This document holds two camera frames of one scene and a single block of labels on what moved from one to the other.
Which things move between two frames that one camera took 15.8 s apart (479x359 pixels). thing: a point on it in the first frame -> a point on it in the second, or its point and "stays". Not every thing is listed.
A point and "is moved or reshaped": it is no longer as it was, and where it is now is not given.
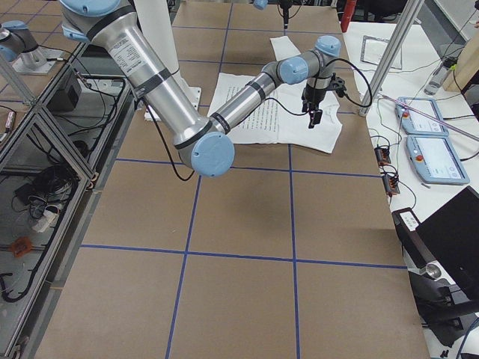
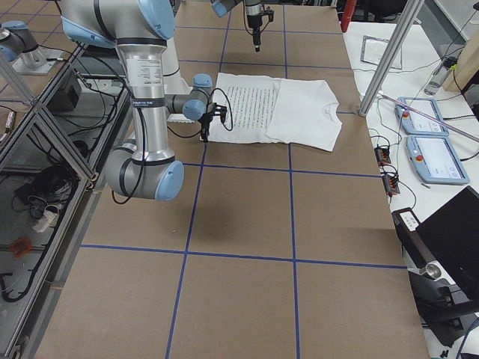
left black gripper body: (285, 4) -> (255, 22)
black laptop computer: (450, 234) stays
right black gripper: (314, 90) -> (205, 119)
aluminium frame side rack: (53, 154) stays
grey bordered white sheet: (373, 48) stays
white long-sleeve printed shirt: (279, 118) is moved or reshaped
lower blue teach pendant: (435, 160) stays
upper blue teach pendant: (420, 115) stays
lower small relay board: (391, 185) stays
